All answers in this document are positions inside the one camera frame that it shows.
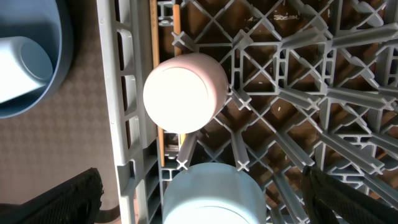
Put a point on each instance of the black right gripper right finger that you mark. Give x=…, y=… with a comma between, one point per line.
x=326, y=197

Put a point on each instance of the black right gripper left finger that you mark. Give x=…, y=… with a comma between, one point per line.
x=77, y=200

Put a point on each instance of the light blue bowl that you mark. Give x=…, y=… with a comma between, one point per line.
x=213, y=193

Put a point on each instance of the wooden chopstick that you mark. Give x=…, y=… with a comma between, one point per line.
x=156, y=61
x=178, y=51

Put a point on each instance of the light blue cup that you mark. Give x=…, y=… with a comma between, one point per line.
x=25, y=67

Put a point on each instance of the pink cup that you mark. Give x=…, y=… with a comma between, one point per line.
x=184, y=93

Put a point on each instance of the dark blue plate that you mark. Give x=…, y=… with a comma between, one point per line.
x=48, y=23

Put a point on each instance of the grey dishwasher rack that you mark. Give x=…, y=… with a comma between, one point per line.
x=311, y=83

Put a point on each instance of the brown serving tray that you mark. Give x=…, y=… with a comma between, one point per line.
x=67, y=133

